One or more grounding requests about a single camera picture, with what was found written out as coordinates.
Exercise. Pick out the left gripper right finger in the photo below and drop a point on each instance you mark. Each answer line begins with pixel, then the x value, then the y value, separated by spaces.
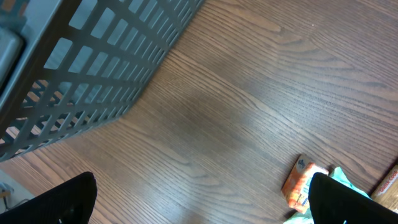
pixel 333 202

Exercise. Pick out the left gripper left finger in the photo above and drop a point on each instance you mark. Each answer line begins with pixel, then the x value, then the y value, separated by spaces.
pixel 70 202

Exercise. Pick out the light blue tissue pack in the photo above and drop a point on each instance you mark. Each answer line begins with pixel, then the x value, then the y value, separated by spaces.
pixel 306 218

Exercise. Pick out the red and tan cracker package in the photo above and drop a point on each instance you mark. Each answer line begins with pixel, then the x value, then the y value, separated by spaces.
pixel 387 191

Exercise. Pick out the grey plastic shopping basket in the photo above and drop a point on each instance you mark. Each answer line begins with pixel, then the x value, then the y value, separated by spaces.
pixel 69 66

